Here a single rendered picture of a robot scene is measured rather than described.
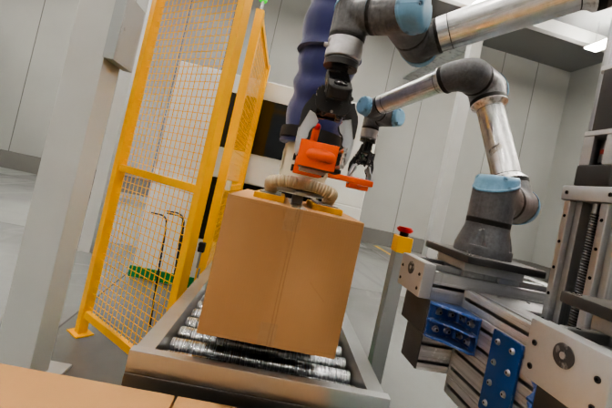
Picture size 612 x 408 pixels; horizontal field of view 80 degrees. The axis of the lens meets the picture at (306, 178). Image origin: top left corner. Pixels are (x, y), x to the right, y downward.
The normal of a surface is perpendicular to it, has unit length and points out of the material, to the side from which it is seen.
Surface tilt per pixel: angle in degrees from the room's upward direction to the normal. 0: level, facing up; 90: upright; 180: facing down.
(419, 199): 90
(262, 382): 90
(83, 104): 90
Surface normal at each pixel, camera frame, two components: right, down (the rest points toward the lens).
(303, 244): 0.07, 0.00
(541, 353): -0.97, -0.22
